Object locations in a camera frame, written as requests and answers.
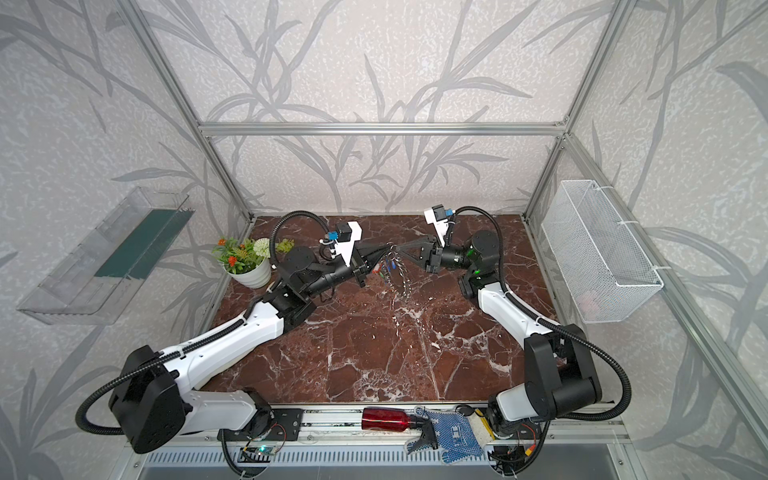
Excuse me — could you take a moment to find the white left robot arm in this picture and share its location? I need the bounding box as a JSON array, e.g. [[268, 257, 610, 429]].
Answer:
[[75, 210, 392, 454]]

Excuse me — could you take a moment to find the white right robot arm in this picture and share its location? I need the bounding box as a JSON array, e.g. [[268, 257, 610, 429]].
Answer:
[[397, 205, 633, 438]]

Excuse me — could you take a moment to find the potted artificial flower plant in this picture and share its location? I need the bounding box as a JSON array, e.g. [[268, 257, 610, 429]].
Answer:
[[212, 237, 295, 289]]

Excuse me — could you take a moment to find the red bottle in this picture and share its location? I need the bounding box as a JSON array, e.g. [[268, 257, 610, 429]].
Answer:
[[361, 407, 424, 433]]

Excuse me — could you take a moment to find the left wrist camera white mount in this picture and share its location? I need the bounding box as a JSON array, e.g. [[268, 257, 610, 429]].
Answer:
[[325, 221, 362, 266]]

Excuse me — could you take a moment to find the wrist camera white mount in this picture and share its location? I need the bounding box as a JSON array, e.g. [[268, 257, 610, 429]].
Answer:
[[424, 204, 453, 247], [325, 221, 362, 266]]

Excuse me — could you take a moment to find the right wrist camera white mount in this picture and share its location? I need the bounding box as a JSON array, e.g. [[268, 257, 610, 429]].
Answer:
[[424, 204, 453, 247]]

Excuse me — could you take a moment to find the white wire mesh basket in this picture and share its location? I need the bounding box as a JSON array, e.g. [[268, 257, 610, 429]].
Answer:
[[542, 180, 664, 324]]

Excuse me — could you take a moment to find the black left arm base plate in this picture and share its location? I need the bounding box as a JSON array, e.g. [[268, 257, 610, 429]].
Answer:
[[256, 408, 304, 443]]

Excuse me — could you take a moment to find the aluminium frame crossbar back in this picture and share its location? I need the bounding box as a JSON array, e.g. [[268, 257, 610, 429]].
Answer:
[[198, 122, 565, 137]]

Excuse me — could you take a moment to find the clear plastic wall shelf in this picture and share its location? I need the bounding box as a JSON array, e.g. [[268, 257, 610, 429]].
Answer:
[[17, 187, 195, 326]]

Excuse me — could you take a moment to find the aluminium frame post right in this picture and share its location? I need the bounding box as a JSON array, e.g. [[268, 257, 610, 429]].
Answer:
[[522, 0, 637, 224]]

